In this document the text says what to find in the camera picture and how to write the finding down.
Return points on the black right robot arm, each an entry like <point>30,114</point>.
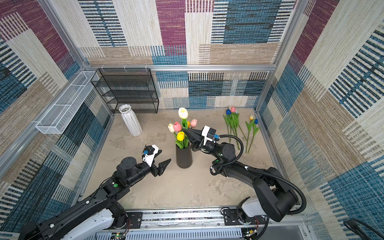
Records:
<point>276,196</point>

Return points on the white wire mesh basket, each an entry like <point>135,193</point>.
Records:
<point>58,117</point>

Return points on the aluminium front rail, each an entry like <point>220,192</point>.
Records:
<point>192,224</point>

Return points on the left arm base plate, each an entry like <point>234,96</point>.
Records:
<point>132,220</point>

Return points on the black cylindrical vase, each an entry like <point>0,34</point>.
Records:
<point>184,157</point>

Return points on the light pink tulip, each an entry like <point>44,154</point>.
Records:
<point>193,123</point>

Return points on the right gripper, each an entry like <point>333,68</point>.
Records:
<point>197,139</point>

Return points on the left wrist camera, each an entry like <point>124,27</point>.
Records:
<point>149,154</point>

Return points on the black wire shelf rack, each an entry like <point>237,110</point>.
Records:
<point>132,86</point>

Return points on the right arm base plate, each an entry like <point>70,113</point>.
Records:
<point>234,217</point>

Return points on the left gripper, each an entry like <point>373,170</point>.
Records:
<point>159,170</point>

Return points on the small blue tulip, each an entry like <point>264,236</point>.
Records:
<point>256,131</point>

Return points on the white ribbed ceramic vase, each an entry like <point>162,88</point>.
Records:
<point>130,119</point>

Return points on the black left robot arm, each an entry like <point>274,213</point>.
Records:
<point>128,173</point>

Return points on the cream yellow tulip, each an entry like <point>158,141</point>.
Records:
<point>251,118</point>

